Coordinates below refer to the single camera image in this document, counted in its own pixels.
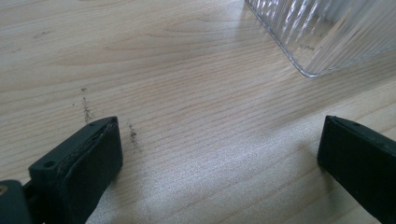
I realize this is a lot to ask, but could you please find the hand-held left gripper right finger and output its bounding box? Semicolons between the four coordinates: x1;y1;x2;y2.
317;115;396;224

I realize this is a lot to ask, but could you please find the clear plastic container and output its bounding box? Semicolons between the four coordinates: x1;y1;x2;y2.
244;0;396;78

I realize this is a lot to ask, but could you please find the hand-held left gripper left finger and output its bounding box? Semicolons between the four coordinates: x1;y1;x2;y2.
28;116;124;224

